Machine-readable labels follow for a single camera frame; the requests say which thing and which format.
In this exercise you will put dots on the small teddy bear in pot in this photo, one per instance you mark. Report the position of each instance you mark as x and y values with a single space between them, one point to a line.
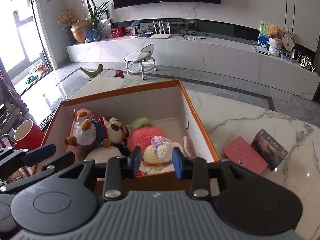
275 42

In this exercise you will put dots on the white wifi router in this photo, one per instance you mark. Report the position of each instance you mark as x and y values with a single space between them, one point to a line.
159 31

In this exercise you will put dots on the smartphone on stand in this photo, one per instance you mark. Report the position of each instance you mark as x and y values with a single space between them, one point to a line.
7 145

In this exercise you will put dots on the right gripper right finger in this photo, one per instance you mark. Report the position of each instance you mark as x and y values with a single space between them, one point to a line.
178 160

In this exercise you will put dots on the white marble tv console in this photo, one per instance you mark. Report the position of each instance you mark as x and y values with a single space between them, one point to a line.
211 55

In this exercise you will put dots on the landscape picture card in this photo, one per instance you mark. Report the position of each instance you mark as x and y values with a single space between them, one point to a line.
262 43

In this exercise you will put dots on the brown sailor plush toy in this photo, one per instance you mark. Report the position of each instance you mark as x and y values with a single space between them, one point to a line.
106 131

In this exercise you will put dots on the pink fluffy peach plush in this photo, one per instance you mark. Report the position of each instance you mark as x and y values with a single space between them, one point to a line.
141 133

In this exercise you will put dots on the white crochet bunny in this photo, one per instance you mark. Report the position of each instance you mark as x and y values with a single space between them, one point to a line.
157 157

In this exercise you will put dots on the dark photo card box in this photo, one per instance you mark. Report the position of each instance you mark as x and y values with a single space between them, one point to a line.
269 149

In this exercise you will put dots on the tall leafy plant in vase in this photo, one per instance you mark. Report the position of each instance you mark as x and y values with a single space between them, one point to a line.
95 13

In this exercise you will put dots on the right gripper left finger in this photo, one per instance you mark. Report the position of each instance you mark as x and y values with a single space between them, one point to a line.
133 163

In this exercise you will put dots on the black white cow figurine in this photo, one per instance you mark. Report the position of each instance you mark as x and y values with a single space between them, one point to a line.
306 64

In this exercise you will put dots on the red gift box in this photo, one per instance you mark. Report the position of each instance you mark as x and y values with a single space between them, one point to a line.
117 32

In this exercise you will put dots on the round paper fan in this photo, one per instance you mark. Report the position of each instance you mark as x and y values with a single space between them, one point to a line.
288 41

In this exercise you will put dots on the green toy on floor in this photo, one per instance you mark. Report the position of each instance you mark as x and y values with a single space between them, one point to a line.
92 74

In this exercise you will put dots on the red cup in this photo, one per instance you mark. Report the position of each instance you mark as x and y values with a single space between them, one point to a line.
28 136

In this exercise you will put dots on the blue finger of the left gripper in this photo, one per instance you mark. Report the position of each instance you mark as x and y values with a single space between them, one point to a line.
38 155
63 161

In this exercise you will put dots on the orange cardboard box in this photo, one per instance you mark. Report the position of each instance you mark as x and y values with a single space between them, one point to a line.
167 104

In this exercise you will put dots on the golden acorn vase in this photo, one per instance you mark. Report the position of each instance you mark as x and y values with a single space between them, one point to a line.
80 29

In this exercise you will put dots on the dried flower bouquet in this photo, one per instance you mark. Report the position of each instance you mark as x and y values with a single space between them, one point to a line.
66 19

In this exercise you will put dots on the white rolling stool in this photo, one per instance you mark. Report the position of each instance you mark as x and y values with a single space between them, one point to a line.
144 59

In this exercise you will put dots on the pink snap wallet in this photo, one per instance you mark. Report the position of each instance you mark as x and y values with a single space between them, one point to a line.
241 152

